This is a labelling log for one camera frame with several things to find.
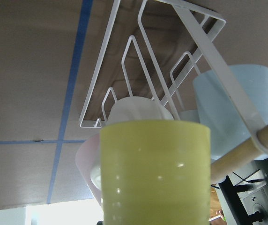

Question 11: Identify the pale green plastic cup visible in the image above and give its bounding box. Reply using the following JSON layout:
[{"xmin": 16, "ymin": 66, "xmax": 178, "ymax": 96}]
[{"xmin": 106, "ymin": 96, "xmax": 173, "ymax": 125}]

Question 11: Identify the yellow plastic cup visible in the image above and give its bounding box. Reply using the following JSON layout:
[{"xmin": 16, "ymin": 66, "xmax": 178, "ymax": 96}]
[{"xmin": 100, "ymin": 120, "xmax": 211, "ymax": 225}]

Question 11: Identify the pink plastic cup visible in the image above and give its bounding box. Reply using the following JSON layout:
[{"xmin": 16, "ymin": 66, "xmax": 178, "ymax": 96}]
[{"xmin": 75, "ymin": 134, "xmax": 102, "ymax": 206}]

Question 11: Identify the light blue plastic cup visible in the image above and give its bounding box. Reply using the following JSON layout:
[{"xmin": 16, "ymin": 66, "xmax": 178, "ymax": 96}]
[{"xmin": 193, "ymin": 64, "xmax": 268, "ymax": 160}]

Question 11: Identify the white wire cup rack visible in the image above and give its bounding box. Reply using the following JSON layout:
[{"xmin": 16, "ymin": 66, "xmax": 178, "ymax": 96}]
[{"xmin": 79, "ymin": 0, "xmax": 268, "ymax": 186}]

